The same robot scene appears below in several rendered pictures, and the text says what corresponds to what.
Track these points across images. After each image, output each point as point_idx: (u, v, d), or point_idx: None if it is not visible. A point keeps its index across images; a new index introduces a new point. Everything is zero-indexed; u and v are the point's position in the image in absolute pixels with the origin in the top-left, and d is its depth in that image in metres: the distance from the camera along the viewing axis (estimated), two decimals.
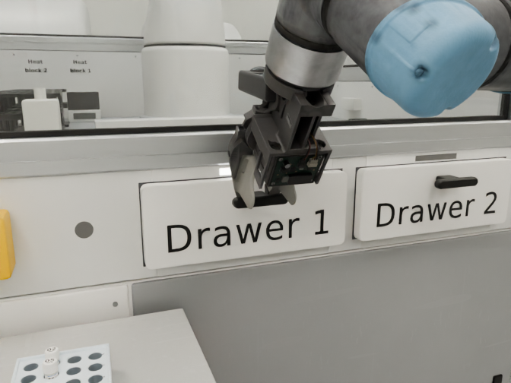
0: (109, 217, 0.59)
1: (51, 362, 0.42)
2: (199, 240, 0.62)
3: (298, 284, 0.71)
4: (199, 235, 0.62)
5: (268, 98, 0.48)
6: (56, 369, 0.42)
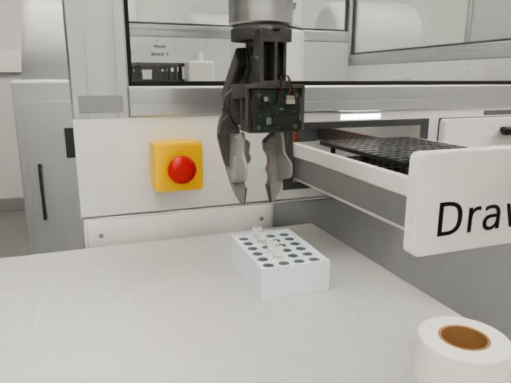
0: (262, 150, 0.77)
1: (264, 232, 0.60)
2: (469, 221, 0.51)
3: None
4: (470, 215, 0.50)
5: (239, 61, 0.56)
6: (266, 238, 0.61)
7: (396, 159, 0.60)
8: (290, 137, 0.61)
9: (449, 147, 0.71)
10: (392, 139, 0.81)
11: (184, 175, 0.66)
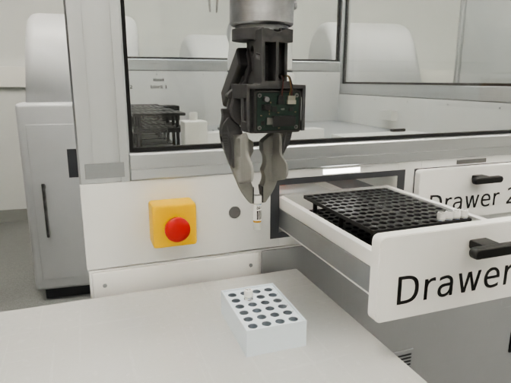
0: (251, 204, 0.85)
1: (250, 290, 0.68)
2: (425, 290, 0.58)
3: None
4: (426, 286, 0.58)
5: (240, 61, 0.56)
6: (252, 295, 0.68)
7: (366, 226, 0.67)
8: (288, 139, 0.61)
9: (419, 205, 0.79)
10: (370, 192, 0.88)
11: (179, 235, 0.74)
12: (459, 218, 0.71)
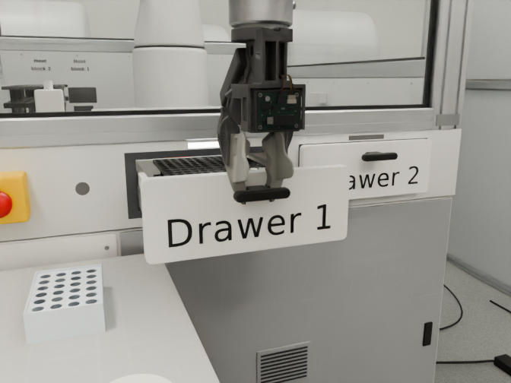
0: (102, 179, 0.77)
1: None
2: (200, 235, 0.61)
3: None
4: (200, 229, 0.61)
5: (239, 61, 0.56)
6: None
7: None
8: (290, 137, 0.61)
9: (251, 166, 0.82)
10: (220, 157, 0.91)
11: None
12: None
